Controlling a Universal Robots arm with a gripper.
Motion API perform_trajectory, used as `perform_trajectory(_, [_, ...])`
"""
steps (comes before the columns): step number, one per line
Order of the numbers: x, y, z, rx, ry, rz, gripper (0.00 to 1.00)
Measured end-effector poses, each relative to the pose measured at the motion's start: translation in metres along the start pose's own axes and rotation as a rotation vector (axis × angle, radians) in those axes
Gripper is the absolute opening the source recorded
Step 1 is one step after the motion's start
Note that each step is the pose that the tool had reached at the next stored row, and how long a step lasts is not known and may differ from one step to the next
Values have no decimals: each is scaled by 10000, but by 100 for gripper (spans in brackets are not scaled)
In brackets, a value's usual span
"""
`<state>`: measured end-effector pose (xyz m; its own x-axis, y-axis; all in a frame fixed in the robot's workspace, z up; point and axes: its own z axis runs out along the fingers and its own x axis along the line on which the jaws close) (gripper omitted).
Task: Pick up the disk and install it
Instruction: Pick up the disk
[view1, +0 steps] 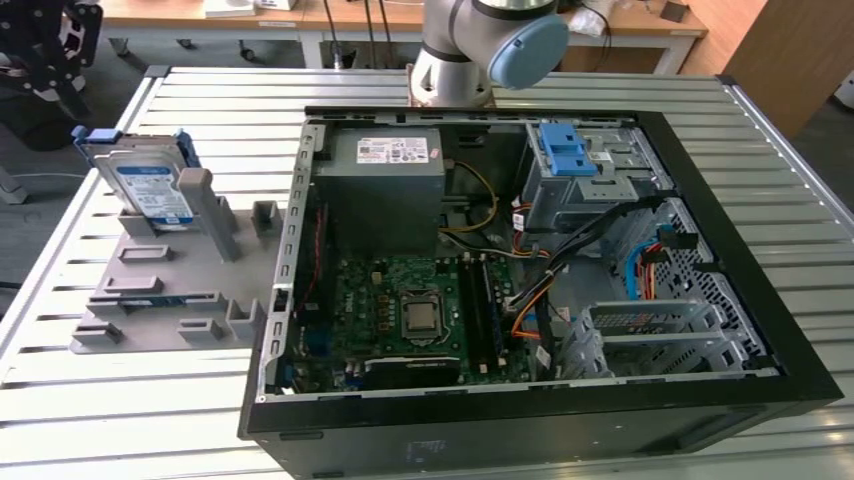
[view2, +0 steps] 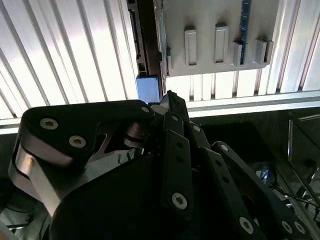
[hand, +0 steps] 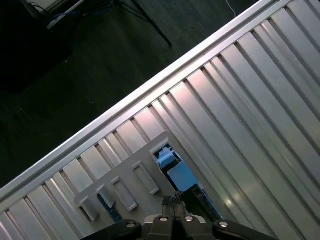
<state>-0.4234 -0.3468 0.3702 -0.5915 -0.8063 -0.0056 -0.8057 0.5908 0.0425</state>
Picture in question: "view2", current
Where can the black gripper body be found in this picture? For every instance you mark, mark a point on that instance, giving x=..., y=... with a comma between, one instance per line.
x=112, y=212

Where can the hard disk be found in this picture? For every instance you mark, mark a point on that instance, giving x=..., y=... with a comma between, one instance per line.
x=147, y=87

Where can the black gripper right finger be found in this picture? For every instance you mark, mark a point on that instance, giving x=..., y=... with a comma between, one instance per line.
x=225, y=180

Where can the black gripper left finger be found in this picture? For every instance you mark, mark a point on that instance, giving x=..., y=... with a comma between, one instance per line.
x=75, y=125

